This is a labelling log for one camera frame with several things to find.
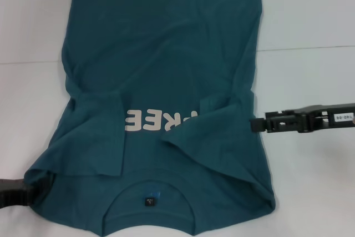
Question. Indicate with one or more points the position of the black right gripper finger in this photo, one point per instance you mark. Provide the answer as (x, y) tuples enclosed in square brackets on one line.
[(283, 114), (263, 125)]

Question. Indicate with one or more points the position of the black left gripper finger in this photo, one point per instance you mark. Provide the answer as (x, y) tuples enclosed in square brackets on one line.
[(14, 192)]

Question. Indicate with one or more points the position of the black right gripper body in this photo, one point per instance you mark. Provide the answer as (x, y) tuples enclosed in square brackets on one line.
[(319, 116)]

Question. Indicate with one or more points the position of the teal t-shirt with FREE print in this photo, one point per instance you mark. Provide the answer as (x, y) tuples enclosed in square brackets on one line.
[(161, 62)]

